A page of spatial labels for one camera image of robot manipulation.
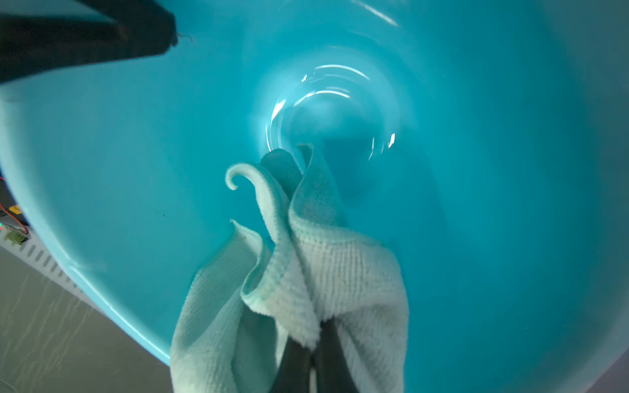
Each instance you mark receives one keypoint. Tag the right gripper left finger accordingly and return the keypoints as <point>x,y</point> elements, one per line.
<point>294,372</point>

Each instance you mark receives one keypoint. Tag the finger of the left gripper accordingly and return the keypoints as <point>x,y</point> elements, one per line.
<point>31,45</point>

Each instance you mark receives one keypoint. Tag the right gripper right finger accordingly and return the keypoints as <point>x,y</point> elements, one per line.
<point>331,371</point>

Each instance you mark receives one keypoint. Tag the mint green microfiber cloth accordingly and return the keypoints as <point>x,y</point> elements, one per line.
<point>256,292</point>

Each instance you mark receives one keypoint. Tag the teal plastic bucket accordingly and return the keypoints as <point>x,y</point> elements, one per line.
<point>484,142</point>

